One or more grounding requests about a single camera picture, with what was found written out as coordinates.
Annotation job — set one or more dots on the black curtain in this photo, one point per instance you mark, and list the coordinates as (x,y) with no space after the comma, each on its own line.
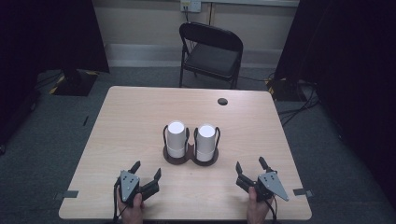
(351,62)
(46,34)

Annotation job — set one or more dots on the white wall socket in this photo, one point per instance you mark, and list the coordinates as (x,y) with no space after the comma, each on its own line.
(190,5)

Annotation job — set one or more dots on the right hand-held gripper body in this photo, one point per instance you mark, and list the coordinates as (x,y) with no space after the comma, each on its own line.
(271,183)

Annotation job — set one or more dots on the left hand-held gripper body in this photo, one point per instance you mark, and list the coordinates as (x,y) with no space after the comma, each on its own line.
(128,186)

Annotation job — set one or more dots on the grey tape strip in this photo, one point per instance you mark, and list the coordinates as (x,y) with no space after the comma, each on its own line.
(67,194)
(302,192)

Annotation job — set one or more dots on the black stand base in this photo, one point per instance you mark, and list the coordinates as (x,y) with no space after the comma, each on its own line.
(285,90)
(76,82)

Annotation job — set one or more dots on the black folding chair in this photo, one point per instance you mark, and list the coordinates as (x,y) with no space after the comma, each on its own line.
(213,59)

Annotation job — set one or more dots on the person's right hand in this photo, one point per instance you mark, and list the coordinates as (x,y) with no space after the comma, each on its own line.
(257,211)

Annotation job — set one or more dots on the stack of white paper cups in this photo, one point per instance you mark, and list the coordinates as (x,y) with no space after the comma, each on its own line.
(176,137)
(206,141)

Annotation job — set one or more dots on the person's left hand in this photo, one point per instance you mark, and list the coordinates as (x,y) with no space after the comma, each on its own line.
(133,213)

